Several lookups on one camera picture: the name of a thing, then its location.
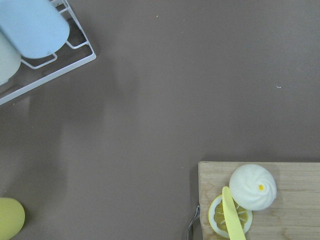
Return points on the wooden cutting board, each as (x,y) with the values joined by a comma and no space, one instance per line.
(295,213)

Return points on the white toy bun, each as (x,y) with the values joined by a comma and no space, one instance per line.
(253,187)

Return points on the cup rack with cups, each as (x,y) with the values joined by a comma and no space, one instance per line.
(40,40)

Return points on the lemon slice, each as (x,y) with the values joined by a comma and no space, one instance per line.
(217,219)

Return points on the yellow cup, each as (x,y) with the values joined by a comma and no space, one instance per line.
(12,217)

